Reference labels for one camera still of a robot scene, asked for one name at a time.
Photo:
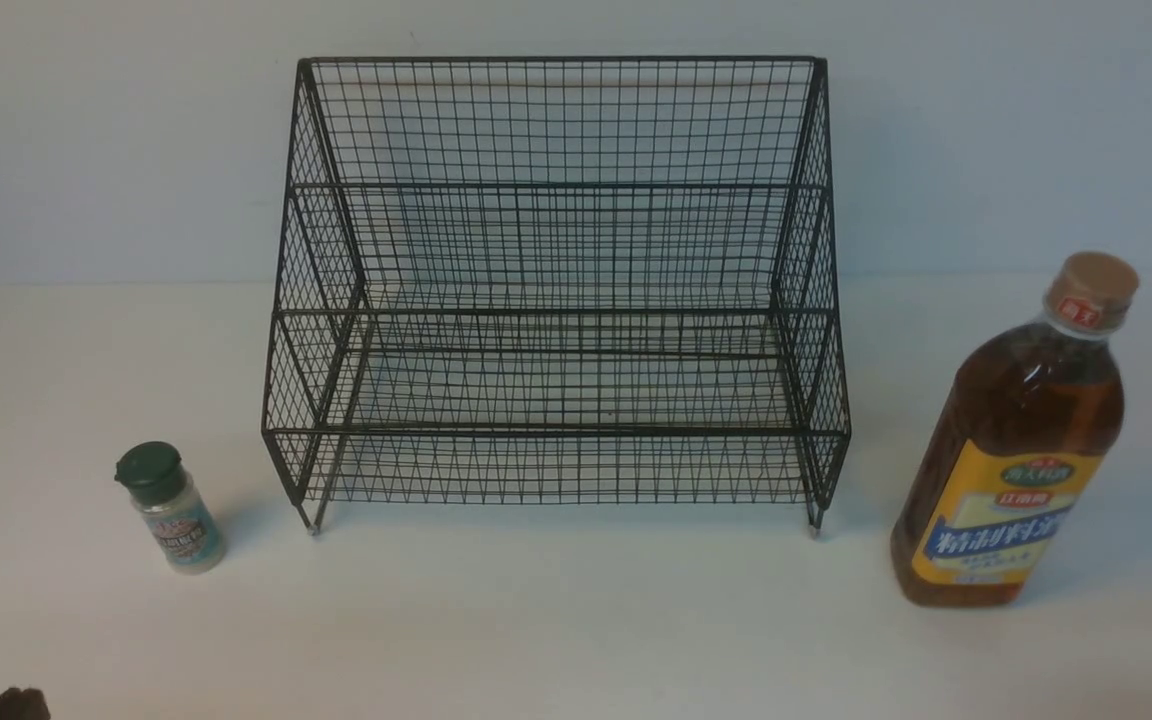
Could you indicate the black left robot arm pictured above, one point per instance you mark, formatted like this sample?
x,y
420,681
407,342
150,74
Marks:
x,y
24,704

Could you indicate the large brown cooking wine bottle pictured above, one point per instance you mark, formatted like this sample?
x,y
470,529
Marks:
x,y
1029,419

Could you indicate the small green-capped seasoning bottle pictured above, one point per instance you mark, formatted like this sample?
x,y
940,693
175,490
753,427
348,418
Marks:
x,y
164,494

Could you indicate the black wire mesh shelf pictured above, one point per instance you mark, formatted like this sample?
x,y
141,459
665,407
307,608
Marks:
x,y
557,280

